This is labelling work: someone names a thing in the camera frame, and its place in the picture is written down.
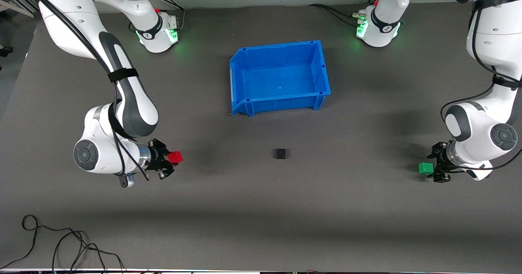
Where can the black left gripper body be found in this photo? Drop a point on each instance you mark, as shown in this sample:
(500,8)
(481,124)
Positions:
(440,156)

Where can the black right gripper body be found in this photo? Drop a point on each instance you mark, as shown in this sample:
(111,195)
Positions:
(157,156)

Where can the small red cube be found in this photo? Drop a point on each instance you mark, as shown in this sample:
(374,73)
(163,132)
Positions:
(175,157)

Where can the small green cube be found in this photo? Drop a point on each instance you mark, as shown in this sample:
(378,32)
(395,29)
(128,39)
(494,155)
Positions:
(425,168)

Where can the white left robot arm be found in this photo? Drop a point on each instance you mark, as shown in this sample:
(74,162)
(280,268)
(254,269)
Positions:
(493,41)

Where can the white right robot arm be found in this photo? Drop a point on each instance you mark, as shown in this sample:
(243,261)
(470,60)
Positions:
(65,21)

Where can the small black cube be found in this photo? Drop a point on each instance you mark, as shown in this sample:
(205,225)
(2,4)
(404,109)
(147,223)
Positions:
(281,154)

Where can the blue plastic storage bin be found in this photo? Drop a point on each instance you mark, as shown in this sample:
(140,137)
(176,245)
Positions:
(281,78)

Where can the black caster wheel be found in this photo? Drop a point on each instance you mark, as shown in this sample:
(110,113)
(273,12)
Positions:
(5,51)

